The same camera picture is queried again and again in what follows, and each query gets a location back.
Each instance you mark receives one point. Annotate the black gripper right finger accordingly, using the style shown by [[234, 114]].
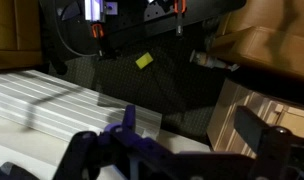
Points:
[[279, 152]]

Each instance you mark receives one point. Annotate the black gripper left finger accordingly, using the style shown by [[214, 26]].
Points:
[[88, 153]]

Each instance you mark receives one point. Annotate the wooden drawer cabinet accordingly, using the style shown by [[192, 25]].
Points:
[[221, 132]]

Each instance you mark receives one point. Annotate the white ribbed radiator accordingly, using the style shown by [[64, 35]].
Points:
[[54, 106]]

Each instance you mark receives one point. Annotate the yellow sponge block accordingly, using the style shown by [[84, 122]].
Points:
[[144, 60]]

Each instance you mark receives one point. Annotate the plastic bottle on floor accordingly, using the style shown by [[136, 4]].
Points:
[[205, 60]]

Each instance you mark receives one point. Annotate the brown wooden furniture panel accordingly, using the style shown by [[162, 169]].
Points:
[[20, 38]]

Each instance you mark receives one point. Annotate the orange handled clamp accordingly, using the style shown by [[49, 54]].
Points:
[[179, 10], [98, 34]]

